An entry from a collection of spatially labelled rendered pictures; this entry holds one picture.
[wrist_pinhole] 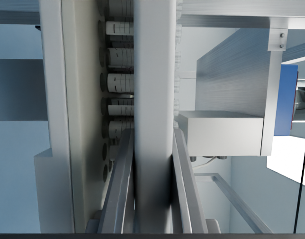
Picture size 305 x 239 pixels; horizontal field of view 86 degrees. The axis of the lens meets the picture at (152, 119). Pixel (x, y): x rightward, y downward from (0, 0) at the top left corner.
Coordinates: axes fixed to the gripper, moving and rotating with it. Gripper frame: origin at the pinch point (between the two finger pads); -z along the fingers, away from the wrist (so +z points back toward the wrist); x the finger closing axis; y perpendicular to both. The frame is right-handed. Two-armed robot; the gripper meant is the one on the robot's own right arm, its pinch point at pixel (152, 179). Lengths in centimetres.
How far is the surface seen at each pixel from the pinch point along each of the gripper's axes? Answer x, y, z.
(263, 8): -22.3, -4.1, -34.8
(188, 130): -9.2, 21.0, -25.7
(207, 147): -14.5, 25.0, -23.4
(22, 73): 41, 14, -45
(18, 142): 98, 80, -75
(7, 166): 97, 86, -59
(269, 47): -28.2, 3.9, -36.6
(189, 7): -7.3, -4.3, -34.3
